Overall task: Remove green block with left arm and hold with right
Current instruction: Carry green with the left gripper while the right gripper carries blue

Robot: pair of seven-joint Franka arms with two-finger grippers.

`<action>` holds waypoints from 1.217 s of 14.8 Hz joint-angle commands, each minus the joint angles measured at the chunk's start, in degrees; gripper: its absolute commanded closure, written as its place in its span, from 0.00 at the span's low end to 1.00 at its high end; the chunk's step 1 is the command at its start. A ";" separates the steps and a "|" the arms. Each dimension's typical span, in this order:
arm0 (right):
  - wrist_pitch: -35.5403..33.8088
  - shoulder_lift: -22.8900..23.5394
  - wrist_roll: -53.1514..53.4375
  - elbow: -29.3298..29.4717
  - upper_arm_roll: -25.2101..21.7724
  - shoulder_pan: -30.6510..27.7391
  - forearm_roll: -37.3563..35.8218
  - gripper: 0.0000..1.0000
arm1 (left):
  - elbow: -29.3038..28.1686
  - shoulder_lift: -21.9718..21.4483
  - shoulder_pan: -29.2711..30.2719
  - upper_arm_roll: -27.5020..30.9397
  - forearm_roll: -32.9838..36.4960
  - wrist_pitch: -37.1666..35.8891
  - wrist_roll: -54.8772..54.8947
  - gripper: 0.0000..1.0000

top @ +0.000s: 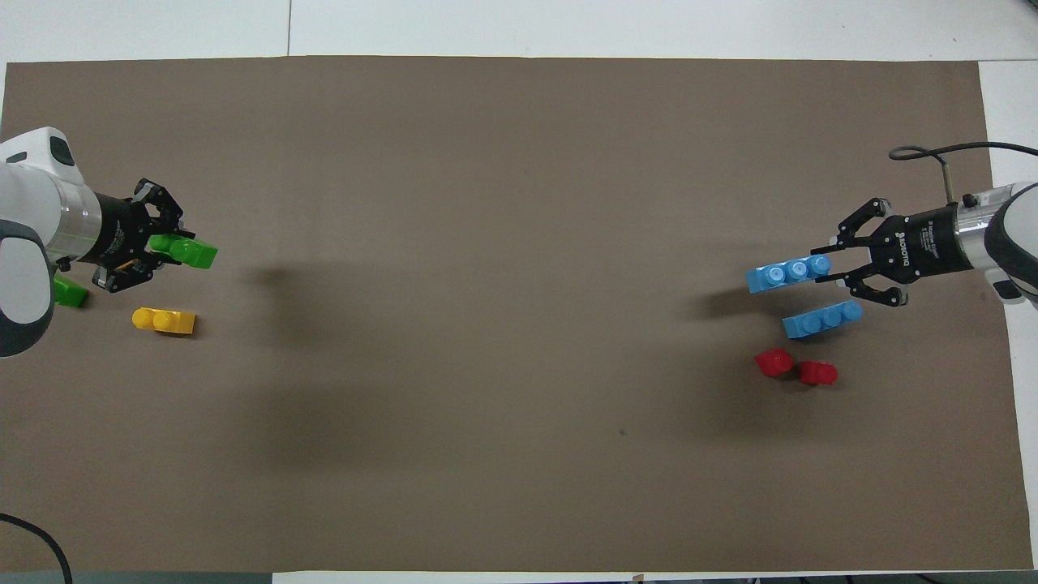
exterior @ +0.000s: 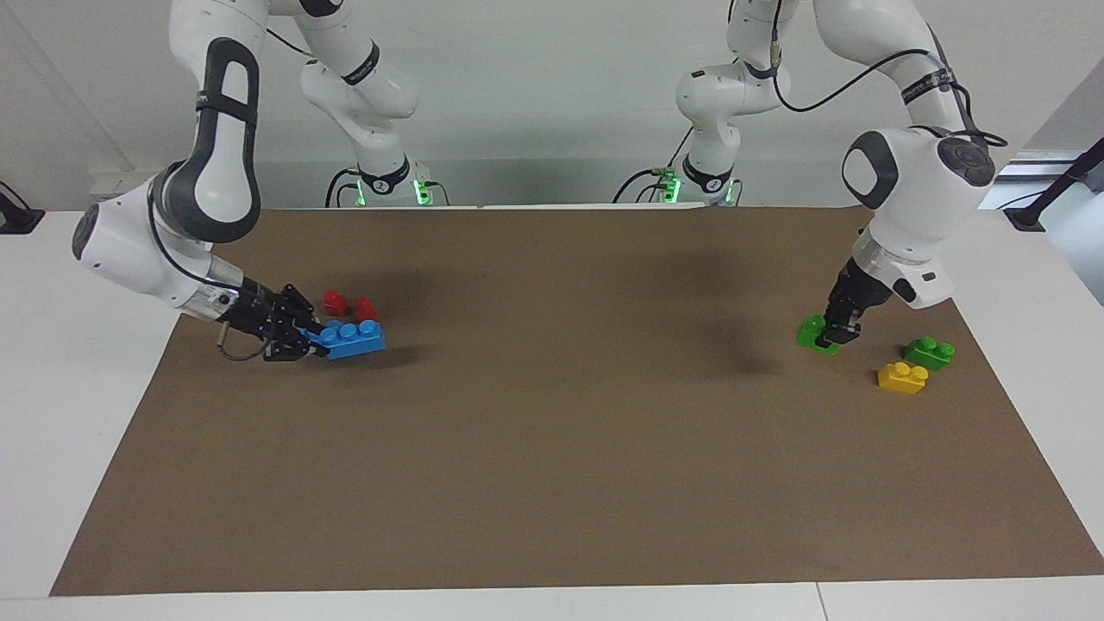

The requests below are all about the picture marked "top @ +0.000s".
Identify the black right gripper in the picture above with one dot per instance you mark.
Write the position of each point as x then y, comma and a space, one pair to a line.
924, 243

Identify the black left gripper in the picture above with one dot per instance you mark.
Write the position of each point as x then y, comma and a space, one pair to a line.
117, 235

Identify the green two-stud block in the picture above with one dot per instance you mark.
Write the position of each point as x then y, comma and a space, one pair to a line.
71, 294
195, 253

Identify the blue three-stud block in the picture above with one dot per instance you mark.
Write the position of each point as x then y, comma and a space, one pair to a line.
821, 319
782, 274

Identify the red one-stud block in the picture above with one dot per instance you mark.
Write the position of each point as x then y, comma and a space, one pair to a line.
774, 362
817, 373

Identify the brown paper mat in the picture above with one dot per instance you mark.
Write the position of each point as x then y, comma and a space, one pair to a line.
519, 324

